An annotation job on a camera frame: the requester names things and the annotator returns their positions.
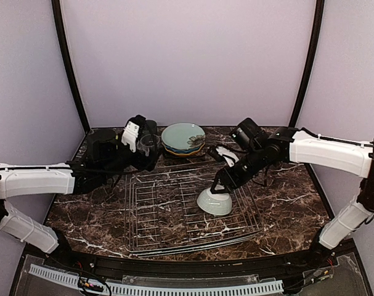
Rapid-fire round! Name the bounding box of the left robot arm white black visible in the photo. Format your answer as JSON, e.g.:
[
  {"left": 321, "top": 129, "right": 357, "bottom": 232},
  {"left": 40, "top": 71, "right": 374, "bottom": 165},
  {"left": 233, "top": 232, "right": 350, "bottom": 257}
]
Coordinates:
[{"left": 0, "top": 129, "right": 158, "bottom": 255}]

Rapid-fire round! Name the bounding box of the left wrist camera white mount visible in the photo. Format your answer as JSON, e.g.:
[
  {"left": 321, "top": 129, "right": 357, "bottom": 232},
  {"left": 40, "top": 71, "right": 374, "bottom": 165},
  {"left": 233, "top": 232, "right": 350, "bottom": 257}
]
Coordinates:
[{"left": 121, "top": 115, "right": 153, "bottom": 153}]

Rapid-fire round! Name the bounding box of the yellow dotted plate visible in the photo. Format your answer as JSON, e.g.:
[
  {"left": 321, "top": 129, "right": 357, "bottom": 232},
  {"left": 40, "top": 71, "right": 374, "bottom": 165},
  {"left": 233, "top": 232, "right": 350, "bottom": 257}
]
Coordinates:
[{"left": 165, "top": 150, "right": 200, "bottom": 157}]

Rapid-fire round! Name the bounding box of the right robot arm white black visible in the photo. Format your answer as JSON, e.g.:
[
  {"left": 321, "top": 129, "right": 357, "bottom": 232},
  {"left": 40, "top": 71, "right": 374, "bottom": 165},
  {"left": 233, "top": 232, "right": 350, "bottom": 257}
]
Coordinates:
[{"left": 209, "top": 118, "right": 374, "bottom": 252}]

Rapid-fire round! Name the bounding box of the white slotted cable duct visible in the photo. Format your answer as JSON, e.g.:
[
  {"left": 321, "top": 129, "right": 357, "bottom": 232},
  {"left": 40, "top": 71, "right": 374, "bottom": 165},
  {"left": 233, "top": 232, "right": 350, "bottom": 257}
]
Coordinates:
[{"left": 28, "top": 264, "right": 284, "bottom": 296}]

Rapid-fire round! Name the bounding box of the black frame post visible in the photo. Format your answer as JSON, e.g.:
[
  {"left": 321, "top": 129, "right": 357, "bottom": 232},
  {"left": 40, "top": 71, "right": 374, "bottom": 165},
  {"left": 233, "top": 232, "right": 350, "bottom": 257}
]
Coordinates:
[
  {"left": 288, "top": 0, "right": 325, "bottom": 128},
  {"left": 51, "top": 0, "right": 91, "bottom": 134}
]

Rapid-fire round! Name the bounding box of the clear glass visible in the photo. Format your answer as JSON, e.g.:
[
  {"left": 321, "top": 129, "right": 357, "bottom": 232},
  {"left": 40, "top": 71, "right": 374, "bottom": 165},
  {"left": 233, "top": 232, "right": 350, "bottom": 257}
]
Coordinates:
[{"left": 140, "top": 134, "right": 160, "bottom": 152}]

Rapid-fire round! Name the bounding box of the light green flower plate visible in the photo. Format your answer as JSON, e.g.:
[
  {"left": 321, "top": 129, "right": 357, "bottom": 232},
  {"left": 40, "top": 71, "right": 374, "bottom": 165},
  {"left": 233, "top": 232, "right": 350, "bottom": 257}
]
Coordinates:
[{"left": 161, "top": 123, "right": 206, "bottom": 150}]

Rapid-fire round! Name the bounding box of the blue dotted plate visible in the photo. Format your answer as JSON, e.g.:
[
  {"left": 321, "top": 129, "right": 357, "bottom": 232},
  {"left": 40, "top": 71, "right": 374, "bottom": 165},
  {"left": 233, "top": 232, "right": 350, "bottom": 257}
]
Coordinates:
[{"left": 163, "top": 144, "right": 205, "bottom": 154}]

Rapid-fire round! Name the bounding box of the wire dish rack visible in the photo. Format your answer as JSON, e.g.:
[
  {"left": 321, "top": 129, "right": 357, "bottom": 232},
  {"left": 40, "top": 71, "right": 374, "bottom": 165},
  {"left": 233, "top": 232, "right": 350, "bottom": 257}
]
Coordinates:
[{"left": 124, "top": 161, "right": 264, "bottom": 258}]

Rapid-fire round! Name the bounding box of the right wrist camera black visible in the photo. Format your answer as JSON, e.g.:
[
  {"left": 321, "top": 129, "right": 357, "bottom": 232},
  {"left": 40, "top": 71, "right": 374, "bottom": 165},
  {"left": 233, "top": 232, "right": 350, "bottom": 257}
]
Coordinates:
[{"left": 207, "top": 146, "right": 239, "bottom": 167}]

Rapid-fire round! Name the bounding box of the grey mug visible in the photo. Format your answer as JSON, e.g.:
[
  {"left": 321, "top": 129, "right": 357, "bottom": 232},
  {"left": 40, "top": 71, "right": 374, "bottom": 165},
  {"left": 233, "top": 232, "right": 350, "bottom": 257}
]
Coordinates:
[{"left": 146, "top": 120, "right": 158, "bottom": 135}]

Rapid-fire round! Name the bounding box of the right black frame post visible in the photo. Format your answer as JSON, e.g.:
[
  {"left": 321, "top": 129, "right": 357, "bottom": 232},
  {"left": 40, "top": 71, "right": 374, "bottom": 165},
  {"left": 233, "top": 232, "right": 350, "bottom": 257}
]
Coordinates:
[{"left": 288, "top": 0, "right": 325, "bottom": 128}]

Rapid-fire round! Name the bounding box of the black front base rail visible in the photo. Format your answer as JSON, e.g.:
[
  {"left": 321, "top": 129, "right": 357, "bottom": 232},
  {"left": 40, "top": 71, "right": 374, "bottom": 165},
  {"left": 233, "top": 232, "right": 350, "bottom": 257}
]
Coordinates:
[{"left": 23, "top": 240, "right": 360, "bottom": 290}]

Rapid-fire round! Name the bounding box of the left black frame post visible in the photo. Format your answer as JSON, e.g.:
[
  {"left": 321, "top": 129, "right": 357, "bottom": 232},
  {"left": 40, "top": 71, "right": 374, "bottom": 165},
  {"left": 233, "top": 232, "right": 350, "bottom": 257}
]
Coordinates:
[{"left": 51, "top": 0, "right": 91, "bottom": 134}]

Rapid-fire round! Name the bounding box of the pale celadon ribbed bowl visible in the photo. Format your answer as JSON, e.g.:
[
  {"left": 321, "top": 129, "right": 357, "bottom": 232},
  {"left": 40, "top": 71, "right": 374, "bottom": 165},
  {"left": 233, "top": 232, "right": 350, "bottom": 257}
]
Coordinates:
[{"left": 197, "top": 188, "right": 232, "bottom": 216}]

